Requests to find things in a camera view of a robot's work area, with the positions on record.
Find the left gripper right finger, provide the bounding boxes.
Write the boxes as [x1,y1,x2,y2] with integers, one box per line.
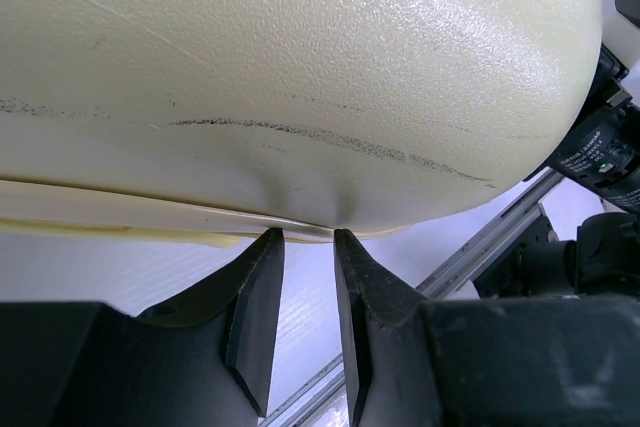
[334,229,639,426]

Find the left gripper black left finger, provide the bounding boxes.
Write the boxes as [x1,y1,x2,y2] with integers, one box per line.
[1,228,285,426]

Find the yellow hard-shell suitcase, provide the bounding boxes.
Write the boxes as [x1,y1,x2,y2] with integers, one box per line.
[1,0,602,239]

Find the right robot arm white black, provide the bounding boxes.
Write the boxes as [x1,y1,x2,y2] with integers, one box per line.
[474,47,639,301]

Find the silver aluminium rail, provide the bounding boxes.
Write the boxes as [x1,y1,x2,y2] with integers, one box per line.
[261,170,561,426]

